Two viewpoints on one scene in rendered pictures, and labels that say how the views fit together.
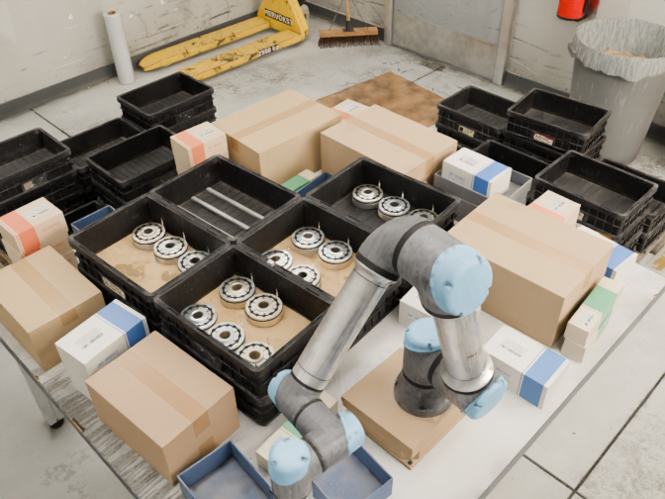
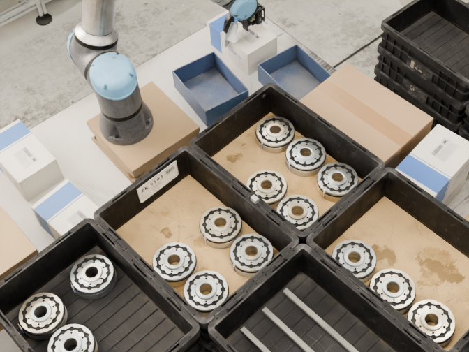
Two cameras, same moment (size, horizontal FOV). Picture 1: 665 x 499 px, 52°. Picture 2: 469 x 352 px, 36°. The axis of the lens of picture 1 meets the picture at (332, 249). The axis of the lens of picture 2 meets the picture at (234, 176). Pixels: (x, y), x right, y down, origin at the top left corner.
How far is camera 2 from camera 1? 2.37 m
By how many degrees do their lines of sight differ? 86
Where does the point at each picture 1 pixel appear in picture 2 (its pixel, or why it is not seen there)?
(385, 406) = (163, 115)
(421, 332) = (120, 68)
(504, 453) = (77, 107)
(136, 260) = (437, 287)
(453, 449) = not seen: hidden behind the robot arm
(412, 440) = (149, 87)
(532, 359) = (15, 144)
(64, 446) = not seen: outside the picture
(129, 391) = (388, 106)
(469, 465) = not seen: hidden behind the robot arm
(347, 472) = (204, 100)
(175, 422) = (340, 79)
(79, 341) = (453, 147)
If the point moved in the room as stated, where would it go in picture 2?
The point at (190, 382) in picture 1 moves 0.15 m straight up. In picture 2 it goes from (333, 110) to (337, 70)
